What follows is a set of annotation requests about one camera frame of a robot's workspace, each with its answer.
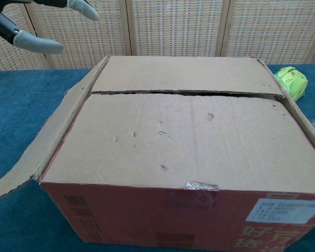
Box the woven bamboo folding screen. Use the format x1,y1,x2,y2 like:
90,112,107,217
0,0,315,72

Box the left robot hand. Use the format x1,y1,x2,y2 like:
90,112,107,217
0,0,100,55

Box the green tissue pack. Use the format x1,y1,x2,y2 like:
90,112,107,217
274,66,309,101

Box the red cardboard box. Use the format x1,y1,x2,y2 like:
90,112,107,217
0,55,315,252

